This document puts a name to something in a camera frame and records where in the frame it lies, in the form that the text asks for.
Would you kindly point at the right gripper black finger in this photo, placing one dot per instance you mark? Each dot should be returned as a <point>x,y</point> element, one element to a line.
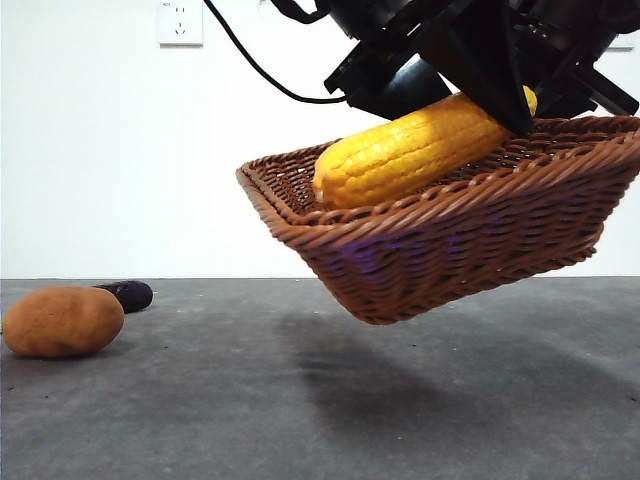
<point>565,100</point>

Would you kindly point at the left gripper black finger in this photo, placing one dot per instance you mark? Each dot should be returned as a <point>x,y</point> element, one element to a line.
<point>480,65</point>
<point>415,90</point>

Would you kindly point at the yellow corn cob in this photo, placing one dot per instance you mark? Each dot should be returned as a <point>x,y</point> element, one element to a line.
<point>400,155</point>

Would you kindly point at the brown wicker basket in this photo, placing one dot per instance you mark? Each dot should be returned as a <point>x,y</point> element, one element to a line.
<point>450,250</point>

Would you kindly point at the purple eggplant with green stem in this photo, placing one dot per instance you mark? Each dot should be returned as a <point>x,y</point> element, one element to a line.
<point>132,296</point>

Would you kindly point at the brown potato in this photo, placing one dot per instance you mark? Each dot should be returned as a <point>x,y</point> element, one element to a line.
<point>60,320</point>

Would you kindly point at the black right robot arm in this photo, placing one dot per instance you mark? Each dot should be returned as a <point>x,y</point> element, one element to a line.
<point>575,25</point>

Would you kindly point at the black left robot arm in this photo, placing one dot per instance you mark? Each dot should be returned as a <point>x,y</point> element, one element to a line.
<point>365,15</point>

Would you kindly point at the white wall socket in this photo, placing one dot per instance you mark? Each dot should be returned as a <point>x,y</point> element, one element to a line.
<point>181,25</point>

